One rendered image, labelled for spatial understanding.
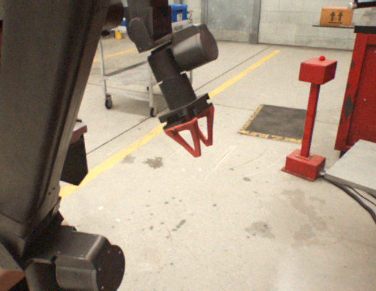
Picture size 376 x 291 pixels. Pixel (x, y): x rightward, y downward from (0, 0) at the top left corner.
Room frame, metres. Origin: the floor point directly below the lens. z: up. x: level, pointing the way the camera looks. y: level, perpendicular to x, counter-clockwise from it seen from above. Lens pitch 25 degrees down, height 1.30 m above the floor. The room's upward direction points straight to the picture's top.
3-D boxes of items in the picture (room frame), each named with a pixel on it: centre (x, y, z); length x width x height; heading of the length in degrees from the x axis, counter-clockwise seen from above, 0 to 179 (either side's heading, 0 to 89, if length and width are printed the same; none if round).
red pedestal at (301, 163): (2.29, -0.85, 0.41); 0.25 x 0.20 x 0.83; 49
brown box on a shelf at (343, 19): (2.60, -1.03, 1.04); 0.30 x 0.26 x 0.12; 153
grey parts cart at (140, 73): (3.88, 0.40, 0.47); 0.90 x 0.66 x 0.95; 153
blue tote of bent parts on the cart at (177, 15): (4.10, 0.28, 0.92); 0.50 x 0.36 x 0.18; 63
